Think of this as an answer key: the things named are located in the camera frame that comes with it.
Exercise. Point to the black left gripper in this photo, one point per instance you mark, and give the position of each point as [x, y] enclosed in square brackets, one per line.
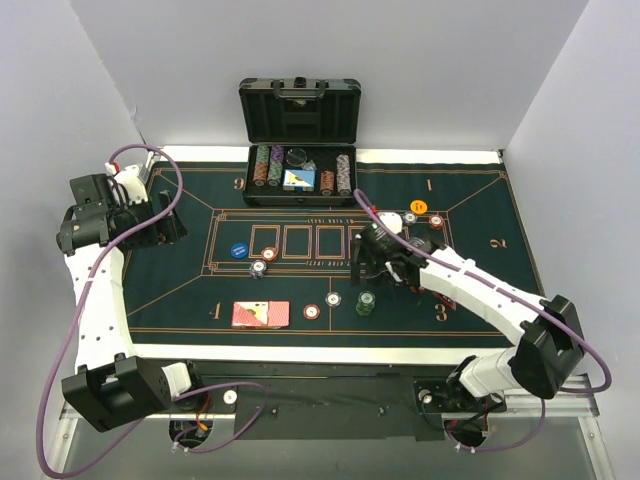
[163, 220]

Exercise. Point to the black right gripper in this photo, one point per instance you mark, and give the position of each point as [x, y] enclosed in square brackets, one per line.
[368, 255]

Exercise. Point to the green poker chip stack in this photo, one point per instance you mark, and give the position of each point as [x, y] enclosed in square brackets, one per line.
[365, 303]

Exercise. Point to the blue poker chip stack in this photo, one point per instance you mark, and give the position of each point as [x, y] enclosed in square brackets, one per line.
[333, 299]

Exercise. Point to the red poker chip stack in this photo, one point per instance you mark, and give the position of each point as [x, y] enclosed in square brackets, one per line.
[311, 312]

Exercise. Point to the blue chips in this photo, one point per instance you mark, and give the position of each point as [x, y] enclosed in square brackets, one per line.
[258, 269]
[409, 218]

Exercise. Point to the blue small blind button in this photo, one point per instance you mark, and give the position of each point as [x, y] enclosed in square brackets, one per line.
[239, 250]

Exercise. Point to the orange big blind button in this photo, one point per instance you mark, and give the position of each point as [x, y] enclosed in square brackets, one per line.
[418, 207]

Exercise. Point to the red triangular dealer button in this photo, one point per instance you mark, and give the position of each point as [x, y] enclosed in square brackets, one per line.
[448, 301]

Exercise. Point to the red playing card deck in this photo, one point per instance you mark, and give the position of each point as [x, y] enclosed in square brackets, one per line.
[260, 315]

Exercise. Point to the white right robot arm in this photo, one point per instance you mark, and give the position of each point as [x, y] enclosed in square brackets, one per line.
[543, 333]

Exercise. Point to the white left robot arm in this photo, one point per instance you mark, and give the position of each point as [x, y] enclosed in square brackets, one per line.
[113, 385]

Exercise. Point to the green poker table mat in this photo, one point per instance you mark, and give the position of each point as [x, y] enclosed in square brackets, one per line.
[184, 293]

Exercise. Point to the orange chips in case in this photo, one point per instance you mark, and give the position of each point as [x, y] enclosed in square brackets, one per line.
[327, 180]

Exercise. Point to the green red chips in case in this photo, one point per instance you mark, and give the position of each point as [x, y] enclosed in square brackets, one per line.
[261, 166]

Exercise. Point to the lilac chips in case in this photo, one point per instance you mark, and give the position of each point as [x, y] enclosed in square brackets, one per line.
[343, 178]

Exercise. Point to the blue card box in case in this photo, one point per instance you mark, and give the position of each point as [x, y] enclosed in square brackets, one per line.
[299, 180]

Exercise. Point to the purple green chips in case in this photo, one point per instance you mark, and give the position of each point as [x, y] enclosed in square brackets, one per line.
[275, 170]

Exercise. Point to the black round button in case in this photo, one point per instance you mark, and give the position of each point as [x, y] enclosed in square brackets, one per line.
[296, 156]

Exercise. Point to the black poker chip case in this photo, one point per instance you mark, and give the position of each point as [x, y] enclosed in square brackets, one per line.
[317, 115]

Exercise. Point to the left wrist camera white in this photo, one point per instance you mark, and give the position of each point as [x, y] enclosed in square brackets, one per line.
[132, 180]

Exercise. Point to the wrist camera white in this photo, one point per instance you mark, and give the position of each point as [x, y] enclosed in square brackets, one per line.
[392, 220]
[132, 180]

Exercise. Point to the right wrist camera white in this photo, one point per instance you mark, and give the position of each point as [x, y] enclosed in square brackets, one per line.
[392, 220]

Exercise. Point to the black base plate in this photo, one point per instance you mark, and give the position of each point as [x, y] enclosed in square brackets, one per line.
[286, 401]

